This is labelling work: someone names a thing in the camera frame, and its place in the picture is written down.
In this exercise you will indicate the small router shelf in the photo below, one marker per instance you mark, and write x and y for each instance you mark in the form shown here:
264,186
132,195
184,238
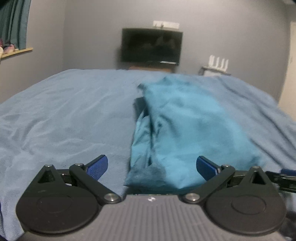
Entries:
208,71

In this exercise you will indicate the white wifi router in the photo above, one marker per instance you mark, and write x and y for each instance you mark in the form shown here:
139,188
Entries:
218,64

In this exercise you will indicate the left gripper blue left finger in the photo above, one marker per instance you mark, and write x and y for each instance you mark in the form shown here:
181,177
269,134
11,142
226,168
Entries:
86,176

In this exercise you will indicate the white wall socket strip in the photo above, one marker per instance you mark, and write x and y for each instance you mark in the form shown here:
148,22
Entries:
166,25

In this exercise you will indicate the wooden tv stand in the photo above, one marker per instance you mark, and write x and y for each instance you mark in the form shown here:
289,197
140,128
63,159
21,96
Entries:
168,70

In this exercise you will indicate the white room door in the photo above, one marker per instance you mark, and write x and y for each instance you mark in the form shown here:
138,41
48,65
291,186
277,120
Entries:
287,98

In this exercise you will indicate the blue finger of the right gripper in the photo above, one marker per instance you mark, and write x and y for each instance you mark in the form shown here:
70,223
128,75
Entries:
288,172

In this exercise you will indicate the teal garment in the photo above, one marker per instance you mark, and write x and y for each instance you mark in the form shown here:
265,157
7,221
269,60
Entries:
178,122

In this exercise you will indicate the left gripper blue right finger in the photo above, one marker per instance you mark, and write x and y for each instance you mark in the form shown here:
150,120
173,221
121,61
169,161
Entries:
216,178

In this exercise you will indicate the black flat screen television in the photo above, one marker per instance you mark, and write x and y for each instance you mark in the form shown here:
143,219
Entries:
147,45

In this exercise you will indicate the teal window curtain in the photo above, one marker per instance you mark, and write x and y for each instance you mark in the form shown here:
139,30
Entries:
14,22

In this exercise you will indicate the light blue fleece blanket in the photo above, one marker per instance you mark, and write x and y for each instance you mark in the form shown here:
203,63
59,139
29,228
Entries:
77,115

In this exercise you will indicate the pink item on sill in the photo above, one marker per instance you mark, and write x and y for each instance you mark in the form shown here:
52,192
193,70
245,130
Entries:
7,48

